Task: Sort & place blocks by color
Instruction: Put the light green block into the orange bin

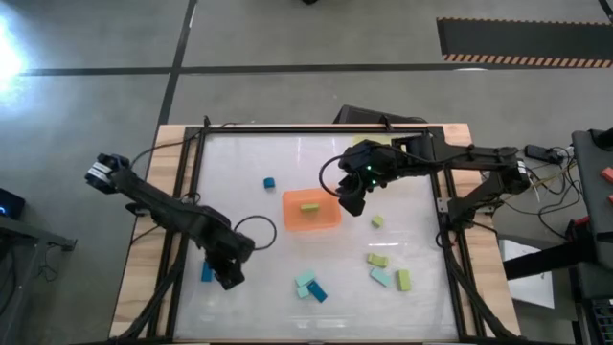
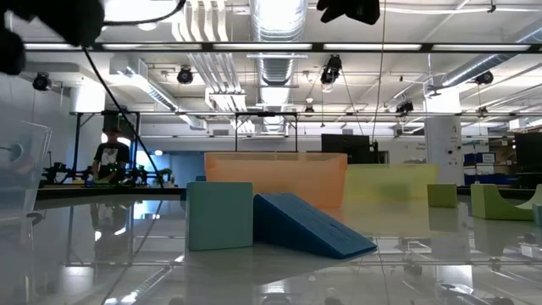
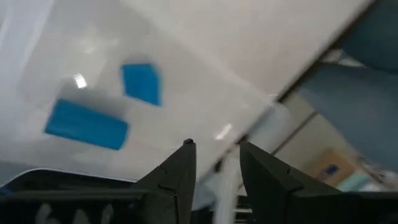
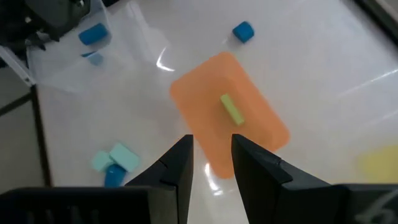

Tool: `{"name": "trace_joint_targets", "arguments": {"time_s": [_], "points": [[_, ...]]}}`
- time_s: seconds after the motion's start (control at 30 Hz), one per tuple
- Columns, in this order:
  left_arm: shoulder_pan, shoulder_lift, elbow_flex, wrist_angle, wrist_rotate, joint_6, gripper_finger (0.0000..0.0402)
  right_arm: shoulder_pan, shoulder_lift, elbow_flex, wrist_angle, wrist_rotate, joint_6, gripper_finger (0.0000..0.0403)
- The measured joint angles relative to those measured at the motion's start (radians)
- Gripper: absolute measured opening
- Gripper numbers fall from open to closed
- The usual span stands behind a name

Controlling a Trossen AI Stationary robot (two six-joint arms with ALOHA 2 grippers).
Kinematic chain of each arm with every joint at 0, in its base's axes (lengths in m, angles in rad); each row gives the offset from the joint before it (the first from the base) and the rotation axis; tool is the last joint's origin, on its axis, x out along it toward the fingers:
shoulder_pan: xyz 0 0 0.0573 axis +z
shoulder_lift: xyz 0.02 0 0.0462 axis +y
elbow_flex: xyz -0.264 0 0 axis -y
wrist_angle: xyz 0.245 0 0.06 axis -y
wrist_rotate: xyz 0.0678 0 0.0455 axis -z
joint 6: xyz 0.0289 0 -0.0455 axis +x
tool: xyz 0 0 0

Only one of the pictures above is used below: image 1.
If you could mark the clear plastic container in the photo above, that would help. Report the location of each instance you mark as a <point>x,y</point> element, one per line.
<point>211,302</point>

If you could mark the teal rectangular block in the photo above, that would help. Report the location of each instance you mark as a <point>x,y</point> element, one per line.
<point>380,277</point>
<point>305,278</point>

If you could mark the white table sheet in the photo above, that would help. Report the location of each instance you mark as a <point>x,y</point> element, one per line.
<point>335,311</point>

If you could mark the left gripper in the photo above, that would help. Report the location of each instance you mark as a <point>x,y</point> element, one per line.
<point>230,251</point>

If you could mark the blue crate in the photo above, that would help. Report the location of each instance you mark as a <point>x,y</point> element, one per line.
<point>604,321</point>

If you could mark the grey cart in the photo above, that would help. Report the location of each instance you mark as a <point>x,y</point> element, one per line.
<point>594,191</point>

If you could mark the blue cylinder block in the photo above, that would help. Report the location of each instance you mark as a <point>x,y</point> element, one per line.
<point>207,271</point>

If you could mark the small light green block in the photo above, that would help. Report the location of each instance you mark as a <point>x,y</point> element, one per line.
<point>377,221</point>

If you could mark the black device with blue light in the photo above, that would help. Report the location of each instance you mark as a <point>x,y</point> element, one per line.
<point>12,203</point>

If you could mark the small blue block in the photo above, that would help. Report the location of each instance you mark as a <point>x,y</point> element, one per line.
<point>269,183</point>

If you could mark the silver metal bracket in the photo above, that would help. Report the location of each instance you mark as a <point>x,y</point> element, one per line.
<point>441,205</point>

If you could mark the black hazard striped floor mat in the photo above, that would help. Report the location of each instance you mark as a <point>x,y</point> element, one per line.
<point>527,38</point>

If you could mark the orange plastic container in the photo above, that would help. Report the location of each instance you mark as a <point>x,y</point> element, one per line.
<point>297,220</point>

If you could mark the light green rectangular block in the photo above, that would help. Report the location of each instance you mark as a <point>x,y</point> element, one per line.
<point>310,207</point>
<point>403,280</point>
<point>377,260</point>

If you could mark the yellow plastic container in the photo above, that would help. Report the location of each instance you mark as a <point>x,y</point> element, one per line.
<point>364,140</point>

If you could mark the grey metal stand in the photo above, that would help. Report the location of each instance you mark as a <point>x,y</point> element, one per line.
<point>29,235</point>

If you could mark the red clamp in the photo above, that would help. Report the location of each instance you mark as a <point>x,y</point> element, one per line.
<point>577,225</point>

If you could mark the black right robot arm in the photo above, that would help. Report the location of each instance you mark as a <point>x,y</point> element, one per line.
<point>460,155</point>

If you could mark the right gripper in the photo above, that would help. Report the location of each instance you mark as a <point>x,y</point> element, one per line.
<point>378,163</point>

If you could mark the dark blue rectangular block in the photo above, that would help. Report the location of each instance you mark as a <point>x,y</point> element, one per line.
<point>317,292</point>

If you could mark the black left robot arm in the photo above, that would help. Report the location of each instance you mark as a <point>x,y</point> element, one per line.
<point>158,206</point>

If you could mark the black stand leg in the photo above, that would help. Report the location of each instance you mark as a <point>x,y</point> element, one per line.
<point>541,261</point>

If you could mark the black aluminium table frame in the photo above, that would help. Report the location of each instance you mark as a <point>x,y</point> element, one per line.
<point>287,129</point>

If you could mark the black power adapter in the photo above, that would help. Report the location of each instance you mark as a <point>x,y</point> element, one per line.
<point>538,152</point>

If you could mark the white paper sheet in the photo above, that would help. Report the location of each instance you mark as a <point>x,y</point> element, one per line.
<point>531,292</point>

